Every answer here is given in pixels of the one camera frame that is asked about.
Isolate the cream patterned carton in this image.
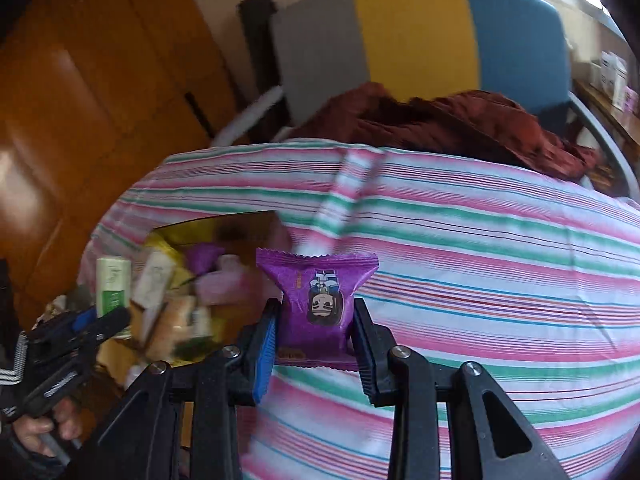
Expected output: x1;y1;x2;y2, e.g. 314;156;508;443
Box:
131;250;176;311

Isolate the person's left hand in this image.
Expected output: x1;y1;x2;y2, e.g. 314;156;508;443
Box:
12;395;83;456

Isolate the white box on shelf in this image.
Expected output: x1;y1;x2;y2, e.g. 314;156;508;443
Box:
599;51;628;96

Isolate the wooden wardrobe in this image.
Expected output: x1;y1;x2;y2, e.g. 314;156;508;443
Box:
0;0;241;311

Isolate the white green small box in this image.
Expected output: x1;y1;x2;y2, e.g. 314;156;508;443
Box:
95;257;133;318

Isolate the gold metal tin box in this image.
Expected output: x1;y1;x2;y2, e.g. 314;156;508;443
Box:
142;210;293;366

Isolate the dark red garment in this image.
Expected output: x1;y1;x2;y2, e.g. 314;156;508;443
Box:
287;81;598;181

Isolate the grey yellow blue sofa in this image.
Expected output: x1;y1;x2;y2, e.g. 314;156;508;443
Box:
235;0;640;191

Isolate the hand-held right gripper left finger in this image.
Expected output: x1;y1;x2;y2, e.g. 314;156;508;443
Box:
67;297;283;480

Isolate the pink green striped blanket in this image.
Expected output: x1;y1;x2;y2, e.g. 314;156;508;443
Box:
82;137;640;480

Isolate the wooden side shelf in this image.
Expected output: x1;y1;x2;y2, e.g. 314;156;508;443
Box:
572;50;640;161

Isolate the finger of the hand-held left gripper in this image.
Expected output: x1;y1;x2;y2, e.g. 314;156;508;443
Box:
32;308;97;353
75;306;132;361

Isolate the purple snack packet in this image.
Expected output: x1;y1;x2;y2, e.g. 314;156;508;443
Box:
256;247;380;372
185;242;226;281

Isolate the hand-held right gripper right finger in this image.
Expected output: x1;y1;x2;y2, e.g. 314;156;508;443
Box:
351;297;571;480

